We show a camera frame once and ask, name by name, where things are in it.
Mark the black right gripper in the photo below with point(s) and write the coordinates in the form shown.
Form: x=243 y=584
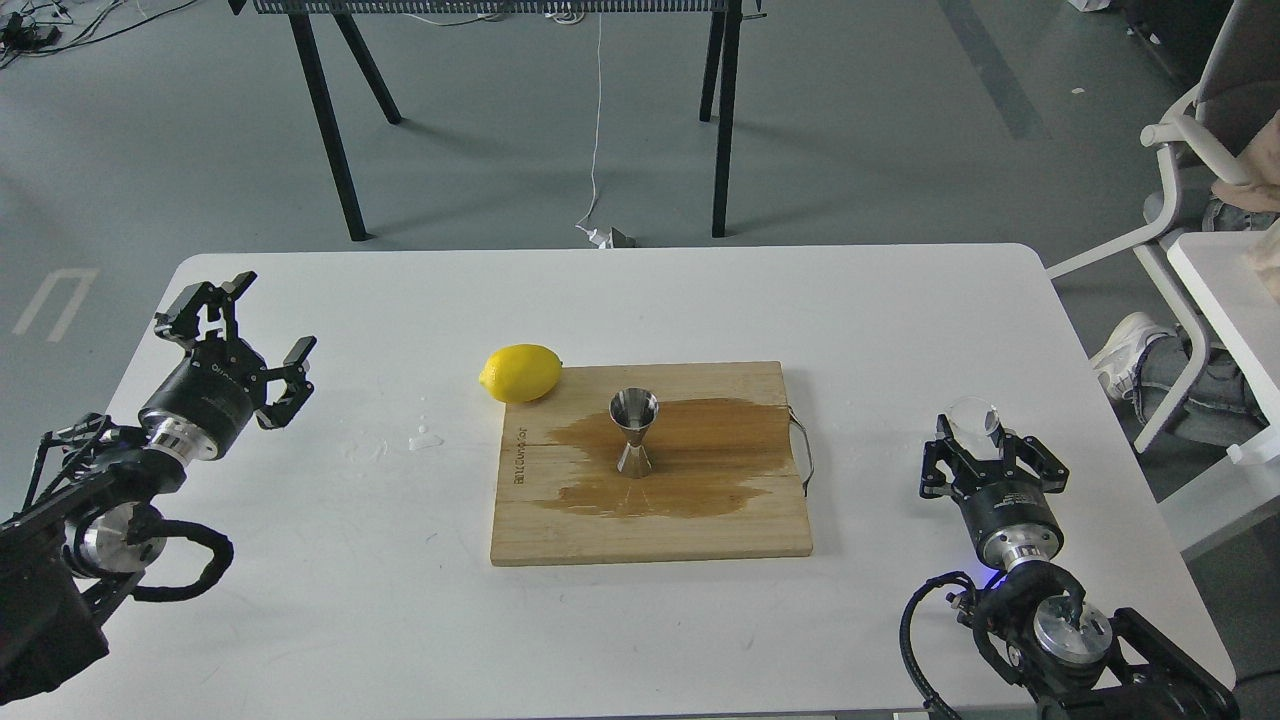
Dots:
x=1008 y=519

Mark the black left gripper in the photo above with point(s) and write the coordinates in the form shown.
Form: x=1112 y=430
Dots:
x=199 y=410

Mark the small clear glass cup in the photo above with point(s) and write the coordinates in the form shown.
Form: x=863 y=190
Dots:
x=975 y=424

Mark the steel double jigger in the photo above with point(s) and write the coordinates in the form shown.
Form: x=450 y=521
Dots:
x=633 y=410

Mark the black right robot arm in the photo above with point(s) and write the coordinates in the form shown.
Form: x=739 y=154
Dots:
x=1030 y=622

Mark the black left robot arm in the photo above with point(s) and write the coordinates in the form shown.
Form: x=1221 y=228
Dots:
x=88 y=536

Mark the yellow lemon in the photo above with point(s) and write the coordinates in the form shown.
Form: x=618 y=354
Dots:
x=518 y=374

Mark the wooden cutting board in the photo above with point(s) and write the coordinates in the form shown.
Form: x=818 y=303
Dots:
x=724 y=483

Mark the white side table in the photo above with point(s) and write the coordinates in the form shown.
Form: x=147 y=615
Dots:
x=1243 y=489

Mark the white power adapter on floor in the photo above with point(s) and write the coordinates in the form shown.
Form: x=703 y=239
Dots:
x=611 y=239

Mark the white office chair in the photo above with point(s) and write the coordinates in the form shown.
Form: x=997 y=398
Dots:
x=1199 y=140

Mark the black metal table frame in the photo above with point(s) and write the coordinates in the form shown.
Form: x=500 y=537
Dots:
x=441 y=110

